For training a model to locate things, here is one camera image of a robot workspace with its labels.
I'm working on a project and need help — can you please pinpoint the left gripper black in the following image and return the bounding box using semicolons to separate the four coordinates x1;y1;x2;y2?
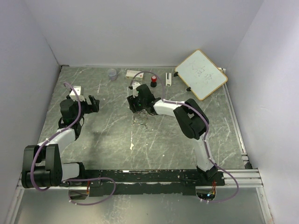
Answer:
72;95;100;122

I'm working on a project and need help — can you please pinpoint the large silver keyring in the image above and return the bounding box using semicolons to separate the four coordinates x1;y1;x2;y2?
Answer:
133;111;149;126

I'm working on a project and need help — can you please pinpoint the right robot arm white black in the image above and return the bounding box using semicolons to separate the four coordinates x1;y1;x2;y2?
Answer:
127;82;218;186

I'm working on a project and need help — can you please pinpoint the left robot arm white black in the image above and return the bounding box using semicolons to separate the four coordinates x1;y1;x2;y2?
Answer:
21;95;100;189

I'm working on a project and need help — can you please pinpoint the red black stamp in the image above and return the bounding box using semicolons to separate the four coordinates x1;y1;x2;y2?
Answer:
150;76;157;88

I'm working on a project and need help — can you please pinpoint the white green cardboard box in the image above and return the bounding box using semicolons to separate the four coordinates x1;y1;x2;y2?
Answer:
126;70;144;81

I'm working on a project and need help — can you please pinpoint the clear plastic cup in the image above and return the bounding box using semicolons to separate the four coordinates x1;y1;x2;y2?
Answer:
107;69;118;81

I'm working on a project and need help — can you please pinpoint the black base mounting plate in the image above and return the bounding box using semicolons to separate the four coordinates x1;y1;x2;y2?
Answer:
58;168;226;198

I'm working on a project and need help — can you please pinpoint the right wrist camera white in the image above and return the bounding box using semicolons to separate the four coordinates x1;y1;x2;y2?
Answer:
129;82;141;98

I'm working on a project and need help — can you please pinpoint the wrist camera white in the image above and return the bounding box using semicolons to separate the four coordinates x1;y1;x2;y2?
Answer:
69;86;85;102
129;82;141;98

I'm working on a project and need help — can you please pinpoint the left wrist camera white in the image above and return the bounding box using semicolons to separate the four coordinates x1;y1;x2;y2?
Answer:
69;86;85;102

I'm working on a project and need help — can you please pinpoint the small whiteboard yellow frame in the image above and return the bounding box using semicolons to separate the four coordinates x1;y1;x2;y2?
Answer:
175;49;228;101

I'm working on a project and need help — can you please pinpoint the aluminium rail frame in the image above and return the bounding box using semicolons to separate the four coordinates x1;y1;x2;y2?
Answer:
30;67;262;197

